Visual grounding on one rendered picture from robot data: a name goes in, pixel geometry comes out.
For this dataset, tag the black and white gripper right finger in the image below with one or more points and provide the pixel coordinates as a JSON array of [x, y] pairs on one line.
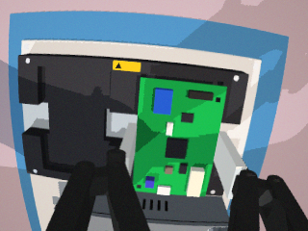
[[250, 195]]

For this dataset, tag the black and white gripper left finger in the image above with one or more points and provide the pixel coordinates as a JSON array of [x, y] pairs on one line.
[[74, 208]]

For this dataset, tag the green circuit board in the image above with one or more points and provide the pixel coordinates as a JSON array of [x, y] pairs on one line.
[[177, 134]]

